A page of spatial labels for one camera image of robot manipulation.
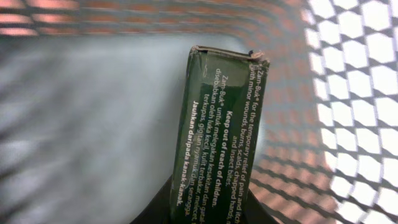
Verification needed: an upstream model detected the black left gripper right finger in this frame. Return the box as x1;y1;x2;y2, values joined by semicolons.
244;190;278;224

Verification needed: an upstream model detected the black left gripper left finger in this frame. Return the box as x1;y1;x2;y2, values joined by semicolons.
130;177;172;224

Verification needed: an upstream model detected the dark green Zam-Buk box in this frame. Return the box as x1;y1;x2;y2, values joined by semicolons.
168;45;270;223

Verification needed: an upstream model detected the black plastic mesh basket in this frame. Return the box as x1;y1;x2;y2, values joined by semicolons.
1;1;397;223

